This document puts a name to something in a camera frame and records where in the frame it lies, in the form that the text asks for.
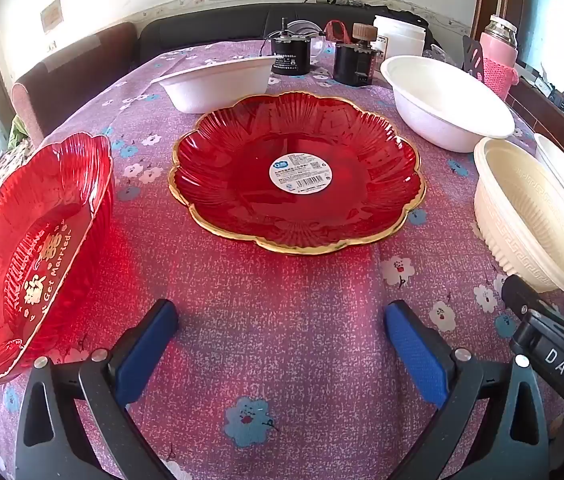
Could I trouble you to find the maroon armchair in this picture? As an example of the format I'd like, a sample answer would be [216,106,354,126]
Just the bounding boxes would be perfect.
[10,22,137,146]

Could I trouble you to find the black sofa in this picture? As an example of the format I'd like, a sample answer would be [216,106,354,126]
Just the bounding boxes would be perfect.
[135,2,437,64]

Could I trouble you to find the purple floral tablecloth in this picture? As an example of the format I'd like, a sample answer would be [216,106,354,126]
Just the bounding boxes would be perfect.
[0,39,564,480]

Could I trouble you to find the large white foam bowl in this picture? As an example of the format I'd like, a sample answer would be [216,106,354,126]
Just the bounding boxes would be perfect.
[381,55,515,154]

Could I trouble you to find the dark jar with cork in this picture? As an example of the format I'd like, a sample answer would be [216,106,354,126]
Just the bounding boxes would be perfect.
[333,23,377,87]

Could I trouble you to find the red gold-rimmed flower plate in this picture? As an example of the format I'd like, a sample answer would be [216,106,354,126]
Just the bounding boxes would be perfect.
[169,91,426,256]

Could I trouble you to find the pink knitted thermos flask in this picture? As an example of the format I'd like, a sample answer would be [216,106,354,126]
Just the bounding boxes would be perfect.
[480,14,518,101]

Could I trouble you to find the red plastic bag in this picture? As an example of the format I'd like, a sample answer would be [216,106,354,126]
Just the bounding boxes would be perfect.
[323,20,351,44]

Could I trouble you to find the patterned blanket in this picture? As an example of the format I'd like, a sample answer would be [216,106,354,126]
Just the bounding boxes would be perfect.
[0,115,35,187]

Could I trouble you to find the cream patterned plastic bowl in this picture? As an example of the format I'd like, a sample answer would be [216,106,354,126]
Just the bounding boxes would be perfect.
[474,138,564,292]

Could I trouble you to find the brown wooden cabinet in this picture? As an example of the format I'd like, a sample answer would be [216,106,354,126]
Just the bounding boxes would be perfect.
[506,79,564,152]

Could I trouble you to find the white plastic tub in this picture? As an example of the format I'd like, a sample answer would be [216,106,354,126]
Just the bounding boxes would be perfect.
[371,15,426,58]

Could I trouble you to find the small wall plaque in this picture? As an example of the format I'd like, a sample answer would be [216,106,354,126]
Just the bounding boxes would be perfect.
[41,0,64,32]

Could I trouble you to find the black cylindrical motor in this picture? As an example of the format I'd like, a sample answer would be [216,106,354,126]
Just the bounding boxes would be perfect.
[270,18,311,76]

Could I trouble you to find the black phone stand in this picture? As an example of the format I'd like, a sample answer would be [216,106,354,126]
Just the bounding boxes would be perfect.
[462,36,485,82]

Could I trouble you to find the red wedding flower plate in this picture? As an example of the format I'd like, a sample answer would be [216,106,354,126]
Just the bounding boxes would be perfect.
[0,132,114,385]

